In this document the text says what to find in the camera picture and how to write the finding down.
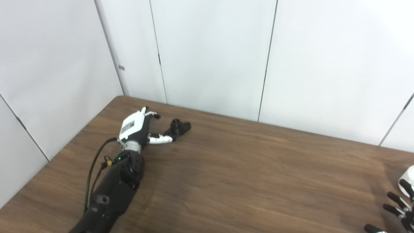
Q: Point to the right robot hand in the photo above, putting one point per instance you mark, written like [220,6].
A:
[404,213]

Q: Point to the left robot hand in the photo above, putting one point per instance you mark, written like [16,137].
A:
[132,124]

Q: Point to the round white piece with holes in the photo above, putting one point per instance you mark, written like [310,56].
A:
[409,174]

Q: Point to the black flanged holder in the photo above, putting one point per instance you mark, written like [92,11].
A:
[181,127]

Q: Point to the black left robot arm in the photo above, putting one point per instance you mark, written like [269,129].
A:
[113,191]

